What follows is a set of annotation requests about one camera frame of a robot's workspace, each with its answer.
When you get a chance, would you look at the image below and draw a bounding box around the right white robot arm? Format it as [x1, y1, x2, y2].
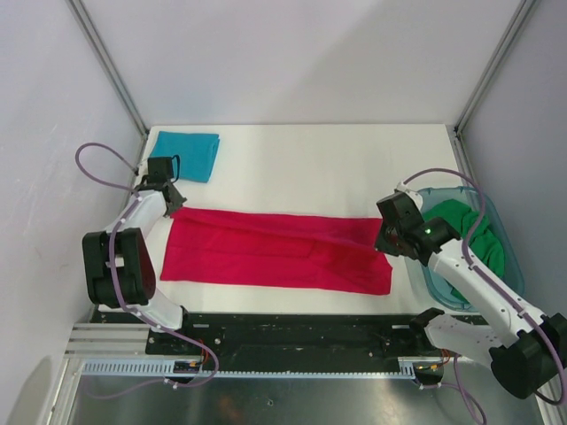
[375, 189, 566, 399]

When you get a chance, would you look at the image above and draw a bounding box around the folded teal t shirt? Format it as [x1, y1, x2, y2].
[150, 131, 221, 183]

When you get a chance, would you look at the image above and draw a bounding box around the translucent blue plastic bin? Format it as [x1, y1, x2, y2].
[418, 186, 524, 296]

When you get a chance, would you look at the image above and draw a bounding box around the red t shirt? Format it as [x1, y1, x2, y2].
[160, 207, 392, 296]

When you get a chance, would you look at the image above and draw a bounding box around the white slotted cable duct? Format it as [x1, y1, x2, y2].
[82, 359, 416, 380]

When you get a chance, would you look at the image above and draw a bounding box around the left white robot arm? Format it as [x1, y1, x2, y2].
[82, 155, 196, 354]

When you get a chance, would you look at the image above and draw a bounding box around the aluminium frame post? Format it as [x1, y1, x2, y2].
[455, 0, 540, 134]
[66, 0, 150, 136]

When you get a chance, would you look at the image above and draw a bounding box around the green t shirt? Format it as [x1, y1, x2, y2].
[422, 199, 506, 310]

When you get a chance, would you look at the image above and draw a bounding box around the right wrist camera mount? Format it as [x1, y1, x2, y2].
[395, 182, 423, 210]

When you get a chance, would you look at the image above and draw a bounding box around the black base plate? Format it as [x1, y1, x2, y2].
[144, 312, 462, 360]

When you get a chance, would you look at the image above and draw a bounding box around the right aluminium frame post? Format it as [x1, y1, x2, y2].
[455, 0, 540, 134]

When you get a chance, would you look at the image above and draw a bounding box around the left aluminium frame post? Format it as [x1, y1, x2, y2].
[66, 0, 150, 136]

